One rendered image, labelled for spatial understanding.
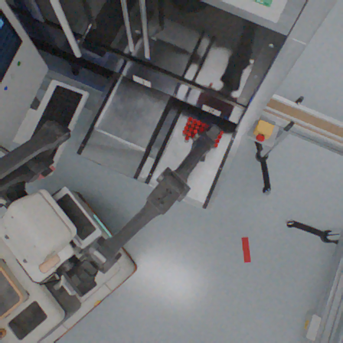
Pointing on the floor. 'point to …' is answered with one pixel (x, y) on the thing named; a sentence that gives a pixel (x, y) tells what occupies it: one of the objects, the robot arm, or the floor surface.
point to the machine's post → (285, 59)
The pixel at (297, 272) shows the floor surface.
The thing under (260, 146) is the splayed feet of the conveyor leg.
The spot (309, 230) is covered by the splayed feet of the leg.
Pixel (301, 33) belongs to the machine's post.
